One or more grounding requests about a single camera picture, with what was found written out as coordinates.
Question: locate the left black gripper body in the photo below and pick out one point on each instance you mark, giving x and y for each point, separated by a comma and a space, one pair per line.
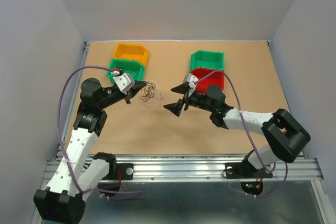
111, 97

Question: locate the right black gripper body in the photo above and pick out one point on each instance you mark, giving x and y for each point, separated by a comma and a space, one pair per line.
197, 100

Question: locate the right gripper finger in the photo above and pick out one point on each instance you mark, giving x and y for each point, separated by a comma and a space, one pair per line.
175, 108
181, 89

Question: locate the green plastic bin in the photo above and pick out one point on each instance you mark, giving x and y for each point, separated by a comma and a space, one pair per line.
134, 68
207, 59

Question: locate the red plastic bin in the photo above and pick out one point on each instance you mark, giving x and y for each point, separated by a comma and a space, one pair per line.
216, 79

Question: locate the yellow plastic bin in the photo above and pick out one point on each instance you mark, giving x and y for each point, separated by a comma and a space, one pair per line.
131, 52

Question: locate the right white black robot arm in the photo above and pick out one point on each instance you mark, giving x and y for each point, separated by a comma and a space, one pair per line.
285, 136

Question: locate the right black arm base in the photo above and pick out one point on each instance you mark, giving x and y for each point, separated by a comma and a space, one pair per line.
241, 170

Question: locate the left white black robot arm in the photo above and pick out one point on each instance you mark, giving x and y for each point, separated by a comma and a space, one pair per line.
64, 198

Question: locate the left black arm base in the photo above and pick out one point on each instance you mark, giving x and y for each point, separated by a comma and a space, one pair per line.
123, 171

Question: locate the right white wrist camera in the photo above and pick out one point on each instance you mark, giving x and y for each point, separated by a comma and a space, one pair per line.
190, 81

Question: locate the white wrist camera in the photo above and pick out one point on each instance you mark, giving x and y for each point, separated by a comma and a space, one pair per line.
190, 81
123, 80

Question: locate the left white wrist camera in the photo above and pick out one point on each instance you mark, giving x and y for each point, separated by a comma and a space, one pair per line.
123, 80

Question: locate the aluminium left side rail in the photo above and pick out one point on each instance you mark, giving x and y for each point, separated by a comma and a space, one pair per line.
68, 99

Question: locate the aluminium rail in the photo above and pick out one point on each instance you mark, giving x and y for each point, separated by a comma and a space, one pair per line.
68, 99
200, 168

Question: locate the aluminium front rail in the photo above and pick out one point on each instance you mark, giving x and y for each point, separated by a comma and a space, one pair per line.
200, 168

